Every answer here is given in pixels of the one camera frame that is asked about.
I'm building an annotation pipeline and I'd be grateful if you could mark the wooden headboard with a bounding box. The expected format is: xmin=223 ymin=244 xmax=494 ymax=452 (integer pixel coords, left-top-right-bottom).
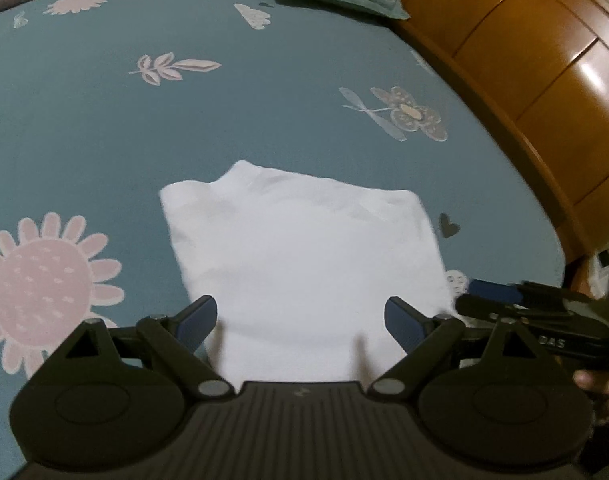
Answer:
xmin=372 ymin=0 xmax=609 ymax=268

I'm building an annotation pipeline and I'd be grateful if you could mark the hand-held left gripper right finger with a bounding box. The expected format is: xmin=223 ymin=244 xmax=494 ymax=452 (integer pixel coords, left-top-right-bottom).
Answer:
xmin=367 ymin=296 xmax=575 ymax=403

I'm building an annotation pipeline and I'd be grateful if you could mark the white plastic bag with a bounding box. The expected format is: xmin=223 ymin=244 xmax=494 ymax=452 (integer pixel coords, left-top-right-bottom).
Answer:
xmin=582 ymin=255 xmax=609 ymax=301

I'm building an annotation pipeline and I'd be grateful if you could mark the white long-sleeve printed shirt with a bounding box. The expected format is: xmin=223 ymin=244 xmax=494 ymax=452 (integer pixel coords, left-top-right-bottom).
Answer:
xmin=159 ymin=160 xmax=458 ymax=383

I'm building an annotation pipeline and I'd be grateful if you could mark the person's right hand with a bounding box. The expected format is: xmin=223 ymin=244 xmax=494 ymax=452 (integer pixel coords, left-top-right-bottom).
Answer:
xmin=573 ymin=357 xmax=609 ymax=423

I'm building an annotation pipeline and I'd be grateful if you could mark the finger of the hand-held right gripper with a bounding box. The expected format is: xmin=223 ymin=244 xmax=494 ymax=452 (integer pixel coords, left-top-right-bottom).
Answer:
xmin=456 ymin=294 xmax=575 ymax=333
xmin=469 ymin=279 xmax=568 ymax=306

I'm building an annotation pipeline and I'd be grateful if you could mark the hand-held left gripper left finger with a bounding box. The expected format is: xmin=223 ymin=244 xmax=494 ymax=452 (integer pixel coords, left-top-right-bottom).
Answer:
xmin=32 ymin=295 xmax=236 ymax=402

